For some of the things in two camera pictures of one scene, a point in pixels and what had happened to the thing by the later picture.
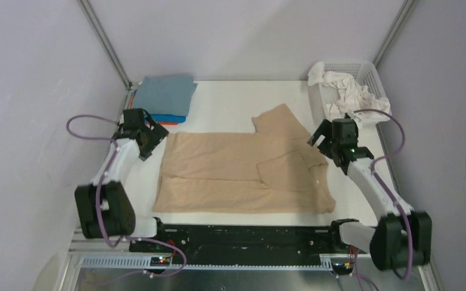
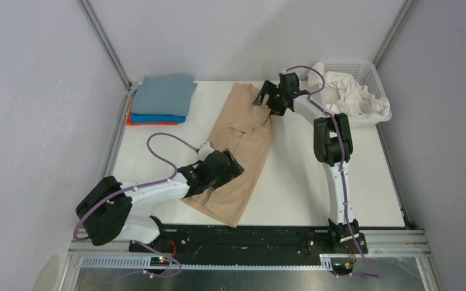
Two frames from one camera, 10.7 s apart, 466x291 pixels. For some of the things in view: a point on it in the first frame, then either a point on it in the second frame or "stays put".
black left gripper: (157, 134) -> (230, 171)
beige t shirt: (276, 168) -> (243, 128)
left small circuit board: (160, 261) stays put
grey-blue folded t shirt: (168, 96) stays put
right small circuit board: (342, 268) stays put
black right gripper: (325, 128) -> (270, 88)
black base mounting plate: (226, 240) stays put
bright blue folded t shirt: (166, 118) stays put
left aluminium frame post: (90, 12) stays put
